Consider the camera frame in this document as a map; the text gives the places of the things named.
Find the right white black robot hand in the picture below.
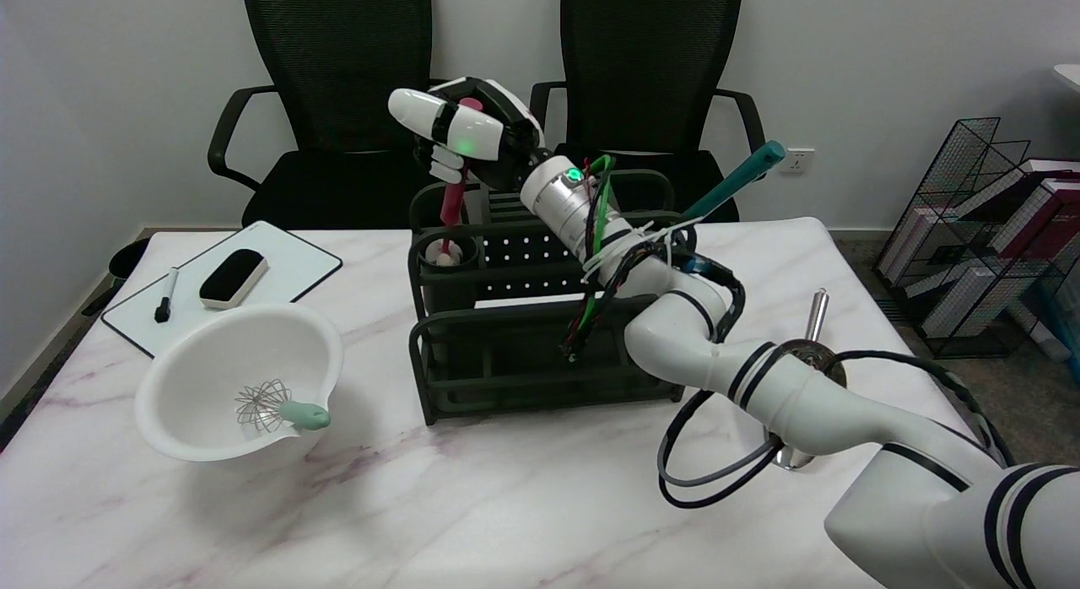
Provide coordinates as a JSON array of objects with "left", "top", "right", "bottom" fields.
[{"left": 387, "top": 77, "right": 549, "bottom": 193}]

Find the pink sponge bottle brush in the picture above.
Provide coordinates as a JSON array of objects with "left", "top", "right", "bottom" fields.
[{"left": 426, "top": 97, "right": 484, "bottom": 267}]

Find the teal sponge bottle brush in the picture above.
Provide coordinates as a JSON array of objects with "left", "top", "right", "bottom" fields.
[{"left": 680, "top": 142, "right": 786, "bottom": 224}]

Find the black mesh office chair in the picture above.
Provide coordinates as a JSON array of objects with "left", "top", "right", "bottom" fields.
[
  {"left": 527, "top": 0, "right": 769, "bottom": 224},
  {"left": 208, "top": 0, "right": 465, "bottom": 230}
]

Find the white flat board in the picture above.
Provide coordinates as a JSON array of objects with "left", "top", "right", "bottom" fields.
[{"left": 477, "top": 294, "right": 585, "bottom": 310}]

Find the dark green dish rack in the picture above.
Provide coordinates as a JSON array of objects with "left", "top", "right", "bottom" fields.
[{"left": 408, "top": 169, "right": 708, "bottom": 426}]

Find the black white board eraser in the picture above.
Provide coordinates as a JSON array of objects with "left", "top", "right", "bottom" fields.
[{"left": 199, "top": 249, "right": 269, "bottom": 311}]

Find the black whiteboard marker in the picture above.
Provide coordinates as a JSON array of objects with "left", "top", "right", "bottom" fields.
[{"left": 154, "top": 267, "right": 181, "bottom": 324}]

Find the shiny steel ladle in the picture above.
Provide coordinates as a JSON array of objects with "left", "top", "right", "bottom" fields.
[{"left": 764, "top": 289, "right": 848, "bottom": 472}]

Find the white plastic mixing bowl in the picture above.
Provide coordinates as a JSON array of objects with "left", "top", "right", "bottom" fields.
[{"left": 133, "top": 302, "right": 345, "bottom": 463}]

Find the black round bin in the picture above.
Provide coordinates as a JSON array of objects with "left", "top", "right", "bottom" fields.
[{"left": 82, "top": 237, "right": 153, "bottom": 317}]

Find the white book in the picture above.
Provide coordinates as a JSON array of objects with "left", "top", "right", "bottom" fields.
[{"left": 920, "top": 260, "right": 1026, "bottom": 338}]

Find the dark maroon book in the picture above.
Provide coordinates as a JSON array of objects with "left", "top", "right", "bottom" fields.
[{"left": 991, "top": 174, "right": 1080, "bottom": 262}]

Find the green cable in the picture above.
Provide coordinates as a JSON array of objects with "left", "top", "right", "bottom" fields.
[{"left": 565, "top": 154, "right": 618, "bottom": 355}]

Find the small whiteboard black frame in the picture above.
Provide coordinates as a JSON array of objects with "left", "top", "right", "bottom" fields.
[{"left": 101, "top": 220, "right": 344, "bottom": 359}]

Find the wire whisk mint handle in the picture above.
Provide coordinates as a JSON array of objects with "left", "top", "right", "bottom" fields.
[{"left": 234, "top": 380, "right": 332, "bottom": 434}]

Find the thin black cable loop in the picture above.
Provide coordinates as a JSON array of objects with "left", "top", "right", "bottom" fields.
[{"left": 656, "top": 389, "right": 786, "bottom": 510}]

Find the grey cable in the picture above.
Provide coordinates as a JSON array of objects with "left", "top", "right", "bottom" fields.
[{"left": 658, "top": 441, "right": 779, "bottom": 489}]

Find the black wire mesh rack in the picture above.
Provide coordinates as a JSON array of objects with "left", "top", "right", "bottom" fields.
[{"left": 873, "top": 116, "right": 1080, "bottom": 359}]

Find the long black cable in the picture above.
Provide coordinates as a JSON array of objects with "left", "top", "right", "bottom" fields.
[{"left": 823, "top": 350, "right": 1018, "bottom": 469}]

